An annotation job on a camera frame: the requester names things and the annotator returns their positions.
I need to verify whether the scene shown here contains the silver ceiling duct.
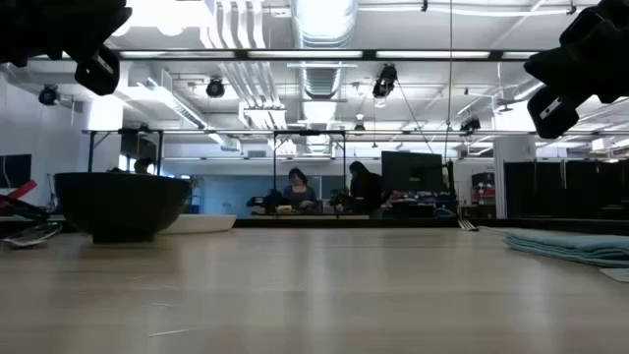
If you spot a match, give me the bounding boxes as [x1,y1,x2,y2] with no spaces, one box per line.
[290,0,360,99]

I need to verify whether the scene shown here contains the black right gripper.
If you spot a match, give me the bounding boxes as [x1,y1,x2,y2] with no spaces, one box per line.
[523,0,629,140]

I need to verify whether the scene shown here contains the white plate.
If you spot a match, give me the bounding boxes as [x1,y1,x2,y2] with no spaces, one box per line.
[159,213,238,235]

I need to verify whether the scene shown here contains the teal folded napkin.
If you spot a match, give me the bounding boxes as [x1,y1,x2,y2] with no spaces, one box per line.
[501,230,629,269]

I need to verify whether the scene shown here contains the red bar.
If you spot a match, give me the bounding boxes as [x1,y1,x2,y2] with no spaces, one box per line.
[0,179,39,203]

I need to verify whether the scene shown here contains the black bowl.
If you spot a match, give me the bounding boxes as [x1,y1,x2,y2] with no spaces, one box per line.
[53,171,192,245]

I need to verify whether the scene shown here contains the black overhead rig bar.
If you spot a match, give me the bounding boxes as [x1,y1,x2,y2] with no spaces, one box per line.
[112,47,542,62]

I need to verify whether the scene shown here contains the thin hanging cable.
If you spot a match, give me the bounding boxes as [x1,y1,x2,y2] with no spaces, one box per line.
[443,0,454,161]

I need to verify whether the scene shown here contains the black distant rig frame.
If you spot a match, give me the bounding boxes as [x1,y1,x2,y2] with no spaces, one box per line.
[86,128,164,174]
[272,129,347,216]

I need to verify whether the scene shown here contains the black monitor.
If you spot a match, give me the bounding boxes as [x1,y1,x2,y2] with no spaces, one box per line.
[380,150,443,196]

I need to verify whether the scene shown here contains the seated person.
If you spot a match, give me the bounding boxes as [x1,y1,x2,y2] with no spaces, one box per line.
[282,167,318,213]

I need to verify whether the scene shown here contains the black partition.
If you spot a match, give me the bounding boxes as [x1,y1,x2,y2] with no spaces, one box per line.
[504,159,629,221]

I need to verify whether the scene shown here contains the standing person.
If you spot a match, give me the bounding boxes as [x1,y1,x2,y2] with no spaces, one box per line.
[347,160,383,216]

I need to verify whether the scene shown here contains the small white tag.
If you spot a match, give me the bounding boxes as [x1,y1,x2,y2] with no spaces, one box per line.
[599,267,629,283]

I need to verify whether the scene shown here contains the white pillar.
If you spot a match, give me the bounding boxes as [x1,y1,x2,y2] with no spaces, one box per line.
[492,135,538,220]

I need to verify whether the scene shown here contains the dark wall screen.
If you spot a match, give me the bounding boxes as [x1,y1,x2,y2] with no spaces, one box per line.
[0,153,32,190]

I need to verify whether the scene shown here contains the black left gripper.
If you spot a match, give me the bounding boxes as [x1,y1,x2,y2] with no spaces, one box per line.
[0,0,133,96]

